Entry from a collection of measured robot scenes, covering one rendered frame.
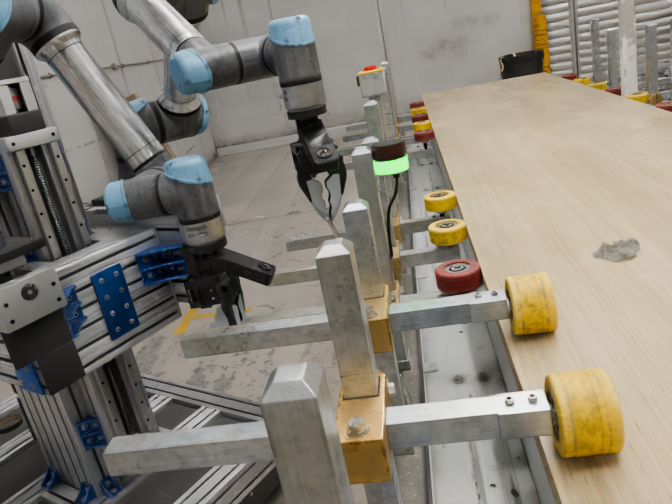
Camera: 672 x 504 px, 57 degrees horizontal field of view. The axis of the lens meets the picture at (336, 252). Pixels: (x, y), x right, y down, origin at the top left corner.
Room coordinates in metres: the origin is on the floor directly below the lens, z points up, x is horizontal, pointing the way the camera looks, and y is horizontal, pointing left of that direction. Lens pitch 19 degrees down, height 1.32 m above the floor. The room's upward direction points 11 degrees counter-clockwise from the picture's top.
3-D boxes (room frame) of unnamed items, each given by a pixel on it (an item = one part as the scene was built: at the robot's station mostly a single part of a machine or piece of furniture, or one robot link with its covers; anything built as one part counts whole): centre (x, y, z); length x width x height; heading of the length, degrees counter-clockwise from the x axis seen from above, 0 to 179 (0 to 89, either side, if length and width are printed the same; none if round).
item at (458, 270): (1.01, -0.21, 0.85); 0.08 x 0.08 x 0.11
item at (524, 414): (0.54, 0.04, 0.95); 0.50 x 0.04 x 0.04; 81
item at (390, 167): (1.06, -0.13, 1.10); 0.06 x 0.06 x 0.02
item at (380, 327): (0.80, -0.04, 0.95); 0.13 x 0.06 x 0.05; 171
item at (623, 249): (0.94, -0.47, 0.91); 0.09 x 0.07 x 0.02; 108
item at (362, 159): (1.07, -0.08, 0.90); 0.03 x 0.03 x 0.48; 81
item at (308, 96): (1.12, 0.00, 1.24); 0.08 x 0.08 x 0.05
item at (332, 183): (1.13, -0.01, 1.05); 0.06 x 0.03 x 0.09; 11
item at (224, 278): (1.08, 0.23, 0.97); 0.09 x 0.08 x 0.12; 81
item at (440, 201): (1.50, -0.29, 0.85); 0.08 x 0.08 x 0.11
